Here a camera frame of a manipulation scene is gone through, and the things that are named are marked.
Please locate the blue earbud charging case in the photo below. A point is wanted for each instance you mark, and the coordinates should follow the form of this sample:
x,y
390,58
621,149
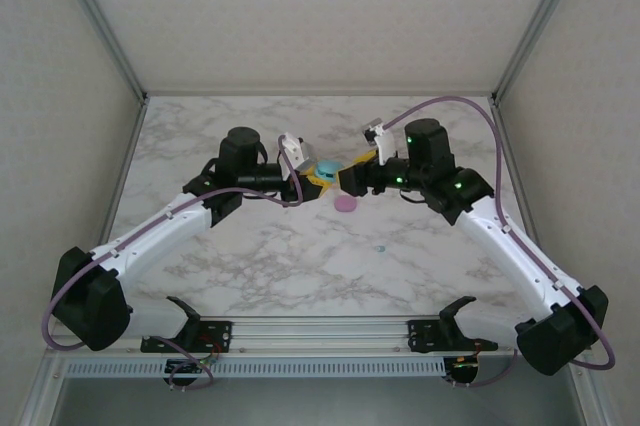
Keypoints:
x,y
328,168

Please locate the purple earbud charging case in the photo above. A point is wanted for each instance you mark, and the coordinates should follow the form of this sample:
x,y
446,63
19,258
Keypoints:
x,y
346,204

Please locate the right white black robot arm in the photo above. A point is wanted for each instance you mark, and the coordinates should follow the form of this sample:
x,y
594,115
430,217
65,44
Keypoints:
x,y
505,251

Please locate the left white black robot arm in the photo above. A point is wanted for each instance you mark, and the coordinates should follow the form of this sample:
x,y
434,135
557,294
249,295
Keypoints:
x,y
160,231

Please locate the small black controller board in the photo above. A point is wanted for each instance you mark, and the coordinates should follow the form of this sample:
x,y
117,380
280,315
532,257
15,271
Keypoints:
x,y
462,364
186,367

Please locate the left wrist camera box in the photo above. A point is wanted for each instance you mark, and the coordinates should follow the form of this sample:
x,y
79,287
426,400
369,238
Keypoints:
x,y
300,153

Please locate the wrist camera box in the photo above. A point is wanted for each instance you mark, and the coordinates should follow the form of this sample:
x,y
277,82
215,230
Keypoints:
x,y
385,146
300,153

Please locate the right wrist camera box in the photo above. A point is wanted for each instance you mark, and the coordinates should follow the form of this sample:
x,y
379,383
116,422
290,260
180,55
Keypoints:
x,y
385,146

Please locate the grooved aluminium base rail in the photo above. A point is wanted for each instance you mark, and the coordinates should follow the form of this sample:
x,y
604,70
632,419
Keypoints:
x,y
320,333

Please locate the aluminium frame post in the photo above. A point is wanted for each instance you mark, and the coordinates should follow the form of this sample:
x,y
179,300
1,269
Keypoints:
x,y
539,21
102,21

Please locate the aluminium lower frame bar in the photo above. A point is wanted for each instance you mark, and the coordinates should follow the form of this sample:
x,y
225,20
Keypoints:
x,y
595,396
46,391

